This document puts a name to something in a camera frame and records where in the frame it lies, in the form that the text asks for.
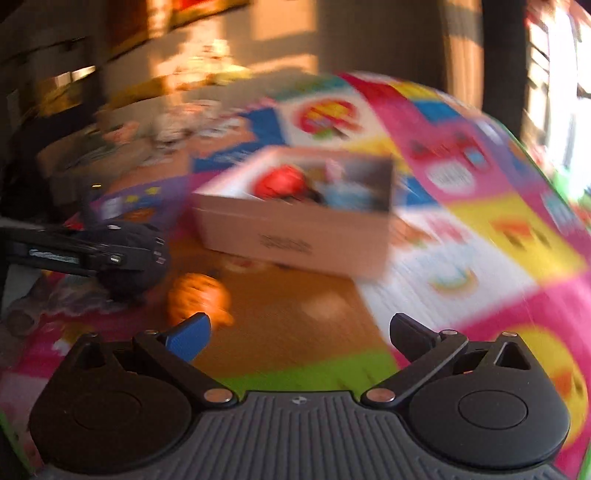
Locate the colourful cartoon printed mat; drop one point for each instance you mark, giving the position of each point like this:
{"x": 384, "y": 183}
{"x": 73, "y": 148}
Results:
{"x": 485, "y": 221}

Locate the crumpled light cloth pile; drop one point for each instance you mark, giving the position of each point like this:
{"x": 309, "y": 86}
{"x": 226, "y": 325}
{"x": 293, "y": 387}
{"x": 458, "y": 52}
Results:
{"x": 184, "y": 121}

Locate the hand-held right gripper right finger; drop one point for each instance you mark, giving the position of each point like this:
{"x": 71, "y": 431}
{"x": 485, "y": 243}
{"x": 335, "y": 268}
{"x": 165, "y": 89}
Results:
{"x": 408, "y": 337}

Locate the beige cushion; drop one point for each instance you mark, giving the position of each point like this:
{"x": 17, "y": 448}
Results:
{"x": 115, "y": 168}

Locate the orange pumpkin toy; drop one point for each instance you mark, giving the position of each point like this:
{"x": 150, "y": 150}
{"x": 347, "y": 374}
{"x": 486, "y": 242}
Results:
{"x": 198, "y": 295}

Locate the light blue toy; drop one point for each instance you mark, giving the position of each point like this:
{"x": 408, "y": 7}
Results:
{"x": 353, "y": 193}

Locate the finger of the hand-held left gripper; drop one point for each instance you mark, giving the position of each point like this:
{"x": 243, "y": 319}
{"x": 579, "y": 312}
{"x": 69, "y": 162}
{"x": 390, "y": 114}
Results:
{"x": 55, "y": 233}
{"x": 69, "y": 259}

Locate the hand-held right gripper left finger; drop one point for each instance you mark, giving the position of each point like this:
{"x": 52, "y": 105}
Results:
{"x": 190, "y": 339}

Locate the black plush toy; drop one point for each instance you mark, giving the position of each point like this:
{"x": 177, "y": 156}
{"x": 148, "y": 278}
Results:
{"x": 138, "y": 279}

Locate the pale pink cardboard box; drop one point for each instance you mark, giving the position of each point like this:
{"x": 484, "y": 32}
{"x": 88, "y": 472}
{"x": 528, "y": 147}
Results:
{"x": 286, "y": 240}

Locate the red bear toy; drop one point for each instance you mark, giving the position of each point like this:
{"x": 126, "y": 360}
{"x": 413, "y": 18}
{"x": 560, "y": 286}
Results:
{"x": 280, "y": 183}

